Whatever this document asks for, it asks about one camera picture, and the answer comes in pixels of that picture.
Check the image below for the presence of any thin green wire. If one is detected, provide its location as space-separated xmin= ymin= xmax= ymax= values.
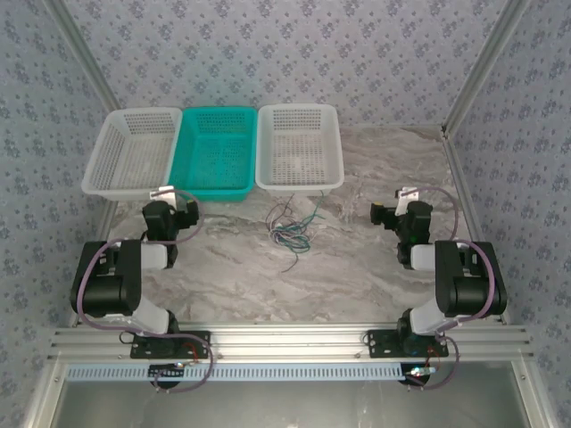
xmin=272 ymin=190 xmax=327 ymax=255

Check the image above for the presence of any teal perforated plastic basket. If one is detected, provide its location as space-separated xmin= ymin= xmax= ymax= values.
xmin=165 ymin=105 xmax=260 ymax=204

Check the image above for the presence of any white perforated plastic basket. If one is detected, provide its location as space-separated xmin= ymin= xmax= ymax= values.
xmin=81 ymin=106 xmax=184 ymax=202
xmin=253 ymin=103 xmax=345 ymax=196

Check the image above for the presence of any black controller board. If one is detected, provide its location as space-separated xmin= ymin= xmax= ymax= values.
xmin=148 ymin=363 xmax=185 ymax=389
xmin=399 ymin=364 xmax=436 ymax=387

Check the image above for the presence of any grey metal bottom panel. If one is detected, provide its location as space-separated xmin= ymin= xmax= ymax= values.
xmin=26 ymin=360 xmax=550 ymax=428

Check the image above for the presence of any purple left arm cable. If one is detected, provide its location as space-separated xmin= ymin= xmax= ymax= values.
xmin=73 ymin=189 xmax=215 ymax=394

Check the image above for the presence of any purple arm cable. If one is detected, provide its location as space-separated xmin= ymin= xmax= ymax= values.
xmin=73 ymin=189 xmax=215 ymax=394
xmin=403 ymin=185 xmax=497 ymax=391

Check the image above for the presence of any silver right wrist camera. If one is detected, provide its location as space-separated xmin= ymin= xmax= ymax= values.
xmin=394 ymin=186 xmax=421 ymax=214

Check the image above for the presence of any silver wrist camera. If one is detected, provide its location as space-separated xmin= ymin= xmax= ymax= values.
xmin=149 ymin=185 xmax=178 ymax=202
xmin=394 ymin=186 xmax=421 ymax=214

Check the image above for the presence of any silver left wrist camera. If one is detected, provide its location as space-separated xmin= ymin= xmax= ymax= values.
xmin=149 ymin=185 xmax=178 ymax=202

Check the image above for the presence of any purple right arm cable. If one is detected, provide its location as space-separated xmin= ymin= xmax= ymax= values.
xmin=403 ymin=185 xmax=497 ymax=391

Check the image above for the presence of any thin white wire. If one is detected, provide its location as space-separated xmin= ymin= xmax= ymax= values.
xmin=269 ymin=213 xmax=295 ymax=246

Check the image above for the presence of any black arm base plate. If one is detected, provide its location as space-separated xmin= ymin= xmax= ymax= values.
xmin=129 ymin=330 xmax=212 ymax=359
xmin=366 ymin=328 xmax=450 ymax=359

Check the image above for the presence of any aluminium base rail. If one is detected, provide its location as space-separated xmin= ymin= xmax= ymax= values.
xmin=47 ymin=324 xmax=535 ymax=362

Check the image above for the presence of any aluminium frame post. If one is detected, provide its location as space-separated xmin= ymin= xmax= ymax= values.
xmin=440 ymin=0 xmax=534 ymax=139
xmin=44 ymin=0 xmax=124 ymax=115

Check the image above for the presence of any white slotted cable duct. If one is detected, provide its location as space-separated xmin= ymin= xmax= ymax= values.
xmin=65 ymin=361 xmax=418 ymax=383

